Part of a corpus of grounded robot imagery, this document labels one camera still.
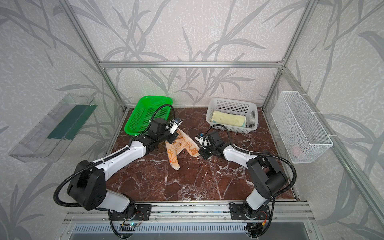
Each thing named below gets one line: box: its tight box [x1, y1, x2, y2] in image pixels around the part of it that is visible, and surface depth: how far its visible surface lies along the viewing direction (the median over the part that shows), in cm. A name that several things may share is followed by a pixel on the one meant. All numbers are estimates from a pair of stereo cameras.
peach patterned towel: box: [165, 128, 201, 171], surface depth 92 cm
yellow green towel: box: [211, 110, 247, 128], surface depth 110 cm
